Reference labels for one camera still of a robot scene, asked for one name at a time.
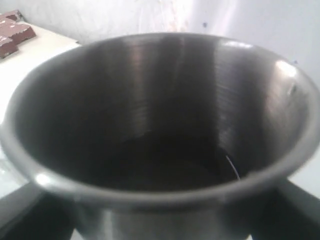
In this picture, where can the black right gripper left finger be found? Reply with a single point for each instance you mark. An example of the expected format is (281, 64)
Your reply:
(29, 213)

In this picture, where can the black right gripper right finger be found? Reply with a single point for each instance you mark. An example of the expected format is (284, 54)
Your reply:
(291, 214)

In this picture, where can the stainless steel cup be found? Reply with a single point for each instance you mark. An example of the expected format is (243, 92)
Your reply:
(162, 136)

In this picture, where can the brown chocolate pieces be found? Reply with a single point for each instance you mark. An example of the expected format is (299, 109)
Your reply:
(13, 32)

